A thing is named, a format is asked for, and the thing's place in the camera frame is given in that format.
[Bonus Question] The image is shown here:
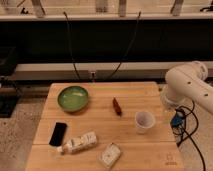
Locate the green ceramic bowl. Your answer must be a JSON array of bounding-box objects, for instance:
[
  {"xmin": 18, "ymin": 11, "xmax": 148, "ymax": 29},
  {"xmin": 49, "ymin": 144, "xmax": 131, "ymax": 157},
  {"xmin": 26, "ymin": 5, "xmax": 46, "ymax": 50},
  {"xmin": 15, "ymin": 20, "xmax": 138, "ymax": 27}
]
[{"xmin": 57, "ymin": 86, "xmax": 89, "ymax": 112}]

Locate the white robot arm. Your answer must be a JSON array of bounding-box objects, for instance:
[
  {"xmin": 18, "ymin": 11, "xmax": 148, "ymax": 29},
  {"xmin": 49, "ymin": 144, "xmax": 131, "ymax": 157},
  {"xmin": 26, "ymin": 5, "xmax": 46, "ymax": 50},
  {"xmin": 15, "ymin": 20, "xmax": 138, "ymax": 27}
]
[{"xmin": 161, "ymin": 61, "xmax": 213, "ymax": 115}]

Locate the white labelled bottle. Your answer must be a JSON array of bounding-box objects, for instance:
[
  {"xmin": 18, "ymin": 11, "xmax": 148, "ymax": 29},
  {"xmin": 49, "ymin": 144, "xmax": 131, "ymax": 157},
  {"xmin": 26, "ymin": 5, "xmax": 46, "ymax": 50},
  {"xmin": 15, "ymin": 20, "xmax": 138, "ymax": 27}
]
[{"xmin": 57, "ymin": 131, "xmax": 98, "ymax": 154}]

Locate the white rectangular packet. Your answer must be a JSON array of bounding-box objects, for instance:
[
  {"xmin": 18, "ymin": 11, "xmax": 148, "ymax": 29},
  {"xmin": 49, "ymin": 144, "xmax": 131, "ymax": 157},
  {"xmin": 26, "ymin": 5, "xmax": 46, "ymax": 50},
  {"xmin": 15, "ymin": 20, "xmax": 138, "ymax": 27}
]
[{"xmin": 99, "ymin": 143, "xmax": 122, "ymax": 169}]

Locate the black smartphone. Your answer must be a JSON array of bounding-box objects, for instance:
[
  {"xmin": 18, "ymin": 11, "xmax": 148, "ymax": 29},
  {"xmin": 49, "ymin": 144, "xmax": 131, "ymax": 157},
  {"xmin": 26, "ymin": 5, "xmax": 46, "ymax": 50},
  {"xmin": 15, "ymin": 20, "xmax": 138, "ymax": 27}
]
[{"xmin": 49, "ymin": 122, "xmax": 67, "ymax": 146}]

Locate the blue connector plug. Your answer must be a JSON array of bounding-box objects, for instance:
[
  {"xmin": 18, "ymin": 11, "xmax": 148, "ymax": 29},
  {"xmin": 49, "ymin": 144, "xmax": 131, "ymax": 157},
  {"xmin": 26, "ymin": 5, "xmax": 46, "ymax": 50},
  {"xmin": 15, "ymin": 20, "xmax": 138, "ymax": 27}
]
[{"xmin": 170, "ymin": 110, "xmax": 185, "ymax": 127}]

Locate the black box at left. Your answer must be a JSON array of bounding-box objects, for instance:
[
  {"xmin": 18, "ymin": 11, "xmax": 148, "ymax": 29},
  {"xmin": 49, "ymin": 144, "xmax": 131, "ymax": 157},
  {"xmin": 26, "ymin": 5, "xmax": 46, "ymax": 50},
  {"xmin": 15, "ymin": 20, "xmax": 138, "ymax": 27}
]
[{"xmin": 0, "ymin": 46, "xmax": 20, "ymax": 118}]

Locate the wall power outlet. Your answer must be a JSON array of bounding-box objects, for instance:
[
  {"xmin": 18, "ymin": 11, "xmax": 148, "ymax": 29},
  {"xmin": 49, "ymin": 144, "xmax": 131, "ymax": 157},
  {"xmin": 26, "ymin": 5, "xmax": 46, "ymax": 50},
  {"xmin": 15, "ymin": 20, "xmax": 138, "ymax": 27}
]
[{"xmin": 89, "ymin": 71, "xmax": 96, "ymax": 81}]

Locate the right black cable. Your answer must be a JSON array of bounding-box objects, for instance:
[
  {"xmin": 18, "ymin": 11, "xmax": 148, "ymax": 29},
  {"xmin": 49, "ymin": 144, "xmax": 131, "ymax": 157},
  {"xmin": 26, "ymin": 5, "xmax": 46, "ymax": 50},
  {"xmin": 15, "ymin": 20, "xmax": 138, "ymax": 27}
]
[{"xmin": 105, "ymin": 11, "xmax": 142, "ymax": 81}]

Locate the left black cable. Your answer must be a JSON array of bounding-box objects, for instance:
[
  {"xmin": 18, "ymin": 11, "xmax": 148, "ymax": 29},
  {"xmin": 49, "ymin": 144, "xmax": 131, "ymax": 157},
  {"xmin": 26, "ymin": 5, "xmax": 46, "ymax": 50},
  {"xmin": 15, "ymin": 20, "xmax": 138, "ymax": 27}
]
[{"xmin": 62, "ymin": 11, "xmax": 82, "ymax": 81}]

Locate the black floor cable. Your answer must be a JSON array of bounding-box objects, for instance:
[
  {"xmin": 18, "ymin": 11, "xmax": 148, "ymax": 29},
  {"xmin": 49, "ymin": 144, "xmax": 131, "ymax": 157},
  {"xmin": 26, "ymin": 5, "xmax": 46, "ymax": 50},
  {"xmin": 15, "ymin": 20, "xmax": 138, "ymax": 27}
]
[{"xmin": 172, "ymin": 99, "xmax": 208, "ymax": 171}]

